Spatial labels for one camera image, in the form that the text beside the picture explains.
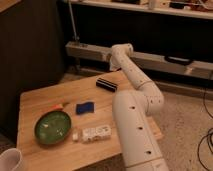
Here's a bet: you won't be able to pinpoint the white shelf with clutter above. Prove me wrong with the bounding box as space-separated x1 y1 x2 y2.
62 0 213 20

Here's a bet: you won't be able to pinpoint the long grey case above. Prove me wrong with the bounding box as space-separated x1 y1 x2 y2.
65 41 213 80

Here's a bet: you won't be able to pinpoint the black cables on floor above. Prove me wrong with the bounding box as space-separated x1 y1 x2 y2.
196 71 213 171

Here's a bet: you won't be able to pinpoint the wooden folding table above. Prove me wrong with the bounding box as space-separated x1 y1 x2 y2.
16 69 164 171

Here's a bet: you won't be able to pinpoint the green bowl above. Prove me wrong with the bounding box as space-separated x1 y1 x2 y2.
34 110 72 145

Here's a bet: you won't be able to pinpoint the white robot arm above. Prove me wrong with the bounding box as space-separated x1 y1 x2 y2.
110 44 169 171

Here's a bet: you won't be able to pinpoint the orange carrot toy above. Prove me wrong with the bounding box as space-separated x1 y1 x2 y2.
51 102 69 110

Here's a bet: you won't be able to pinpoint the metal stand pole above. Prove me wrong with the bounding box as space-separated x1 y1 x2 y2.
68 0 81 73

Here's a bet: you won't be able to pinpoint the black eraser block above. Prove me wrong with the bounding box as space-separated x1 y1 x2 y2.
96 78 117 92

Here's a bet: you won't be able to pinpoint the blue sponge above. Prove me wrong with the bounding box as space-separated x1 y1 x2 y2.
76 102 94 115

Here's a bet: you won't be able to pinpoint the white cup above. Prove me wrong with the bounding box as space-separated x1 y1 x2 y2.
0 148 25 171

